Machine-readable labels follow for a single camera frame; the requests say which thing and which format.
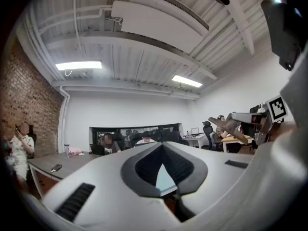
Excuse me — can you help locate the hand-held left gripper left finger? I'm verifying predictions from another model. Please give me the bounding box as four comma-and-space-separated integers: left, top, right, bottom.
42, 142, 181, 228

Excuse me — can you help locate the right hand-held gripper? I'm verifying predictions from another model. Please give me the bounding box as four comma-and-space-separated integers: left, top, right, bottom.
208, 95, 288, 146

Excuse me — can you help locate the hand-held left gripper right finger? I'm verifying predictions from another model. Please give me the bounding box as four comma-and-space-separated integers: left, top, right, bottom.
162, 142, 254, 223

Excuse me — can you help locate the person's right forearm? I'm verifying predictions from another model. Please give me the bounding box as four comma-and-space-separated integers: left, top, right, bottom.
269, 121, 298, 143

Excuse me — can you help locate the wooden desk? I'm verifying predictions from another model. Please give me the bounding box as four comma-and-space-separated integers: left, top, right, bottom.
221, 134, 254, 154

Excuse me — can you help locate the black office chair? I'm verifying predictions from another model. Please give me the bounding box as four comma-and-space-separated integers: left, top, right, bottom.
202, 121, 216, 151

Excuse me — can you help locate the black laptop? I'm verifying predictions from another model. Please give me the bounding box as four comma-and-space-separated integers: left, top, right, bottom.
89, 143, 105, 156

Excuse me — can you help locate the white desk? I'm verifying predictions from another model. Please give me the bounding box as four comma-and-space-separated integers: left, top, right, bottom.
182, 133, 208, 149

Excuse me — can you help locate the glass partition window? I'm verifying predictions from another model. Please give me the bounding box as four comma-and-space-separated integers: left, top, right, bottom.
89, 122, 184, 152

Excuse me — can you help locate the dark grey desk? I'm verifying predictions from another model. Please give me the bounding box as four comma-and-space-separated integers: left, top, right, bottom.
27, 151, 103, 198

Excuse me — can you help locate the short ceiling light panel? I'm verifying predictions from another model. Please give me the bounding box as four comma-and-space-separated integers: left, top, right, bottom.
171, 75, 203, 88

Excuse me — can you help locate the black boxy device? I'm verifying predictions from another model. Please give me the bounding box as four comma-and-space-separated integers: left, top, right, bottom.
261, 0, 308, 71

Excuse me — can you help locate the long ceiling light panel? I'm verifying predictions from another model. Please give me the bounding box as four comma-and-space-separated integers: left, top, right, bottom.
55, 60, 103, 71

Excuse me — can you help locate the white wall drain pipe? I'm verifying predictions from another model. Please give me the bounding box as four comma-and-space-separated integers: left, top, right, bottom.
59, 85, 71, 154

